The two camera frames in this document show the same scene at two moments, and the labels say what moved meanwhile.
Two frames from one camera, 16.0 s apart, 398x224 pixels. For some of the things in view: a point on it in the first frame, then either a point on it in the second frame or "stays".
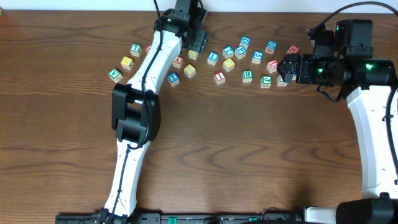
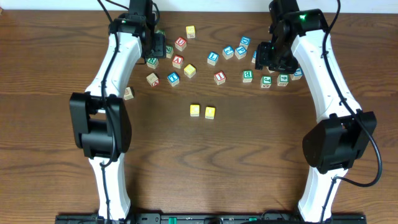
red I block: (219, 78) stays
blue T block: (173, 78) stays
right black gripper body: (292, 67) → (263, 55)
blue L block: (212, 58) stays
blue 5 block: (257, 57) stays
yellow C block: (193, 55) → (194, 110)
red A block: (178, 62) stays
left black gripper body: (200, 41) → (156, 51)
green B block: (247, 76) stays
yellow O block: (229, 65) → (209, 112)
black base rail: (183, 218) stays
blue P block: (240, 52) stays
